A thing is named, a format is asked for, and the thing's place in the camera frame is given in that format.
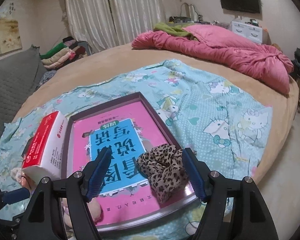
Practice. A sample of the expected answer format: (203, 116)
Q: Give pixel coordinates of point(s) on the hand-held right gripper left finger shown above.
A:
(100, 173)

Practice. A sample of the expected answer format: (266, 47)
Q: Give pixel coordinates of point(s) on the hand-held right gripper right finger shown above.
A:
(193, 173)

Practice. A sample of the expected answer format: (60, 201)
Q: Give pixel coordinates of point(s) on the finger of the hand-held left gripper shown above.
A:
(15, 195)

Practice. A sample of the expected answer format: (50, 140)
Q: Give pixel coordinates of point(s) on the leopard print scrunchie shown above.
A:
(162, 170)

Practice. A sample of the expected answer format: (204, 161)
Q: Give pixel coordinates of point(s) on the dark grey shallow box tray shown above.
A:
(145, 217)

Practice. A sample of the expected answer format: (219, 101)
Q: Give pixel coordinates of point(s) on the pink and blue book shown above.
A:
(115, 140)

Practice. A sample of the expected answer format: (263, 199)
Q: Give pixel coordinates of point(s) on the red and white tissue pack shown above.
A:
(45, 140)

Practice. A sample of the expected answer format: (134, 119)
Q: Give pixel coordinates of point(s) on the cartoon cat printed blanket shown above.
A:
(215, 110)

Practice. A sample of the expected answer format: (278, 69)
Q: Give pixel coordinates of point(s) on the dark floral cloth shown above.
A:
(47, 77)

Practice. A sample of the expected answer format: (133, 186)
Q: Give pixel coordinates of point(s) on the grey quilted headboard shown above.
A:
(12, 80)

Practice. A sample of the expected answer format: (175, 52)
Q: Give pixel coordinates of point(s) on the stack of folded clothes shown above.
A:
(62, 55)

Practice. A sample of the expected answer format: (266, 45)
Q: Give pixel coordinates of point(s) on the pink quilt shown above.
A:
(227, 52)

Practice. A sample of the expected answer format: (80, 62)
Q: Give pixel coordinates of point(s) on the green cloth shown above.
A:
(170, 28)

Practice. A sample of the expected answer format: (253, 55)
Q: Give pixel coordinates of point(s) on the white drawer cabinet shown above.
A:
(247, 31)

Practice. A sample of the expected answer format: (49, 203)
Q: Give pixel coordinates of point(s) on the cluttered desk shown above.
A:
(177, 19)

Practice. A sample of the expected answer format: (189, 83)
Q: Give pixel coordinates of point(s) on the white curtain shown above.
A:
(102, 10)

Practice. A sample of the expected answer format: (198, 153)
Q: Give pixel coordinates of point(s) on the wall painting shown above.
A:
(7, 35)

